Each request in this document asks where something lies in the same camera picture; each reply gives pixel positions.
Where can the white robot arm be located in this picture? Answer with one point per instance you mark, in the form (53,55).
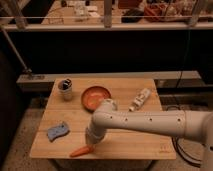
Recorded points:
(191,125)

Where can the metal railing frame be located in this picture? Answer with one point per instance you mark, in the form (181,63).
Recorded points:
(105,15)

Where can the blue sponge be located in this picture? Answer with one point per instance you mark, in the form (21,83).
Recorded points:
(58,131)

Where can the orange ceramic bowl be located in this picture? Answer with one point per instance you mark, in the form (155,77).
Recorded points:
(93,96)

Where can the orange pepper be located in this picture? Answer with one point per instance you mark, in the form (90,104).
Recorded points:
(80,151)

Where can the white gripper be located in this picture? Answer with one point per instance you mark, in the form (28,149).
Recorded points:
(91,147)

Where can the grey metal beam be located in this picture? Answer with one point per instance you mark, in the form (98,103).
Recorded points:
(164,79)

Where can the white cup with items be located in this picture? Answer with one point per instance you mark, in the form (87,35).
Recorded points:
(65,89)

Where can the white plastic bottle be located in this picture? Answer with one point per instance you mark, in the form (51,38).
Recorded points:
(140,99)

